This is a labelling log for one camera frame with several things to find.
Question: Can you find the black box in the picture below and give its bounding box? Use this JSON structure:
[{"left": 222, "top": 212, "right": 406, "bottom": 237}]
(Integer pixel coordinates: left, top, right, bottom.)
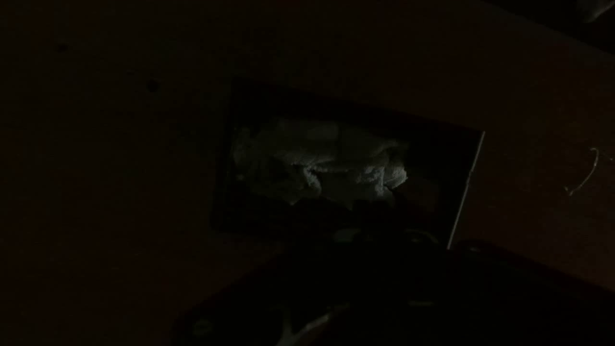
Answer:
[{"left": 210, "top": 75, "right": 489, "bottom": 252}]

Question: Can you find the white terry towel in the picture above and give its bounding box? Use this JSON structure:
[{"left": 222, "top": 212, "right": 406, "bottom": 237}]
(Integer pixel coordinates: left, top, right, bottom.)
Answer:
[{"left": 231, "top": 118, "right": 412, "bottom": 208}]

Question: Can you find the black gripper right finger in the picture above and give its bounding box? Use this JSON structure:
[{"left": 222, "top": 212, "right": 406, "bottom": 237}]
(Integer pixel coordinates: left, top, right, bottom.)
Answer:
[{"left": 379, "top": 194, "right": 416, "bottom": 248}]

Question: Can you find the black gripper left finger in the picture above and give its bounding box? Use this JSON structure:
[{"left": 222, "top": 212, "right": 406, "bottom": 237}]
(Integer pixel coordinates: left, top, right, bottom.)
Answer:
[{"left": 343, "top": 198, "right": 381, "bottom": 248}]

